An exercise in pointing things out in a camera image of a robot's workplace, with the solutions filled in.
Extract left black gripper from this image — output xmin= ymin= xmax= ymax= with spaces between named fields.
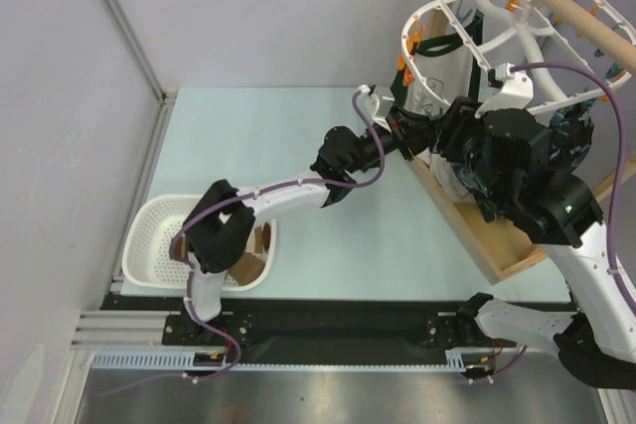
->
xmin=343 ymin=103 xmax=428 ymax=175

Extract teal clothespin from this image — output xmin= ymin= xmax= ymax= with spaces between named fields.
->
xmin=424 ymin=107 xmax=444 ymax=121

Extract white round clip hanger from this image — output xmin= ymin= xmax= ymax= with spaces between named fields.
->
xmin=400 ymin=0 xmax=635 ymax=106

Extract brown socks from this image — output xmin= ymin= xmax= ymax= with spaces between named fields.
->
xmin=173 ymin=224 xmax=272 ymax=287

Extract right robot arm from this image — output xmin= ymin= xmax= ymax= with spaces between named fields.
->
xmin=430 ymin=97 xmax=635 ymax=391

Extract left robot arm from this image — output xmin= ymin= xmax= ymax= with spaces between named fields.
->
xmin=169 ymin=106 xmax=435 ymax=345

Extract dark green sleeve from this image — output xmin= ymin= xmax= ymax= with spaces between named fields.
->
xmin=390 ymin=70 xmax=408 ymax=107

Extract orange clothespin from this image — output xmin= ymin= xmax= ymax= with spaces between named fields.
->
xmin=397 ymin=55 xmax=413 ymax=87

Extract white printed t-shirt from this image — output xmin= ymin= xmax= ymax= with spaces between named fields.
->
xmin=401 ymin=34 xmax=478 ymax=202

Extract dark patterned garment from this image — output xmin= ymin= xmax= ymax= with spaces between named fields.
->
xmin=440 ymin=103 xmax=594 ymax=221

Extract wooden rod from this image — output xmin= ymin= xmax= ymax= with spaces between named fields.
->
xmin=539 ymin=0 xmax=635 ymax=74

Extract aluminium corner profile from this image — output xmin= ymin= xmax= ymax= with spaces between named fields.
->
xmin=72 ymin=0 xmax=178 ymax=107

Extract white perforated laundry basket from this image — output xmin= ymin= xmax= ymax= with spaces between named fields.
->
xmin=121 ymin=195 xmax=277 ymax=297

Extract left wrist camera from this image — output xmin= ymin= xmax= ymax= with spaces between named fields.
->
xmin=358 ymin=84 xmax=395 ymax=131

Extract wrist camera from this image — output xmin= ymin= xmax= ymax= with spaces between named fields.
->
xmin=475 ymin=63 xmax=534 ymax=118
xmin=358 ymin=84 xmax=395 ymax=131

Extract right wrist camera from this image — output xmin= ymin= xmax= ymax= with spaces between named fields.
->
xmin=475 ymin=63 xmax=534 ymax=118

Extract wooden rack frame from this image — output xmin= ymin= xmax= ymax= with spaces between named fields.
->
xmin=412 ymin=0 xmax=635 ymax=284

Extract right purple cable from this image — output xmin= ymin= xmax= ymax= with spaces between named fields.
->
xmin=511 ymin=60 xmax=636 ymax=311

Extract purple cable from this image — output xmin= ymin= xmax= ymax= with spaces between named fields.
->
xmin=511 ymin=60 xmax=636 ymax=311
xmin=93 ymin=88 xmax=389 ymax=398

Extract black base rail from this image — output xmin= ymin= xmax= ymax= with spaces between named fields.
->
xmin=101 ymin=295 xmax=503 ymax=366

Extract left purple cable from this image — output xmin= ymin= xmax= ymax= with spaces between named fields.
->
xmin=93 ymin=88 xmax=389 ymax=398

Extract white cable duct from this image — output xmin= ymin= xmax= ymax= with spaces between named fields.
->
xmin=91 ymin=349 xmax=498 ymax=373

